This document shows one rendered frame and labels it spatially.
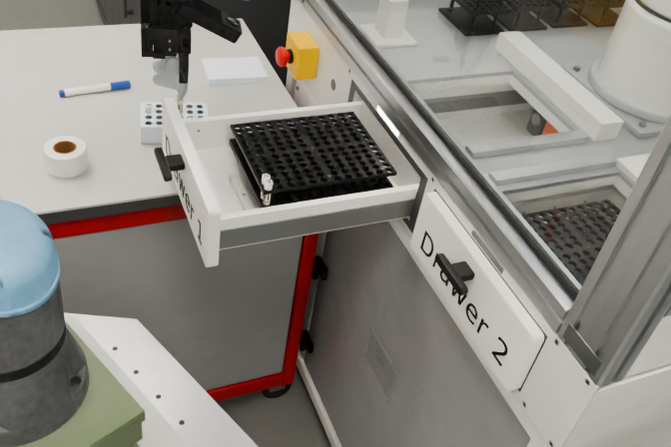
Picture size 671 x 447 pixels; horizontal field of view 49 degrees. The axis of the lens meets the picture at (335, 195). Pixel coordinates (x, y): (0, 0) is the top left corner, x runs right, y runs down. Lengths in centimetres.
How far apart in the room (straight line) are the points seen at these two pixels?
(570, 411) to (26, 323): 62
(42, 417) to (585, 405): 60
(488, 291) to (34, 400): 56
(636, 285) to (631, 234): 5
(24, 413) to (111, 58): 98
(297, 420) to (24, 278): 127
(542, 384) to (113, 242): 77
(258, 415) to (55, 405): 110
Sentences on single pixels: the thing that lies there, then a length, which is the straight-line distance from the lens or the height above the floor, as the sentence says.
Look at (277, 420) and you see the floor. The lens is 190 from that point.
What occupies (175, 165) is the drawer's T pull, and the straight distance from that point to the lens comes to 110.
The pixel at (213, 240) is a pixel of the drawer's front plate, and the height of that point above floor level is 87.
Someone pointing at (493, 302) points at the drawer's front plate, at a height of 91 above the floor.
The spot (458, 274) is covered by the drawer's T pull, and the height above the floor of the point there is 91.
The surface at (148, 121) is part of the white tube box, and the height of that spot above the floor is 80.
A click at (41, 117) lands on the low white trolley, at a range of 148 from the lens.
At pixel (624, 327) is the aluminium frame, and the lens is 84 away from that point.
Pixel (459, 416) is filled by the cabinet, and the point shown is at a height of 63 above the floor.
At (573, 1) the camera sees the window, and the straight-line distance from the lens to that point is 86.
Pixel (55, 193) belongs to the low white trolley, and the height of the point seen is 76.
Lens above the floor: 159
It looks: 39 degrees down
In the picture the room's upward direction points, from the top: 10 degrees clockwise
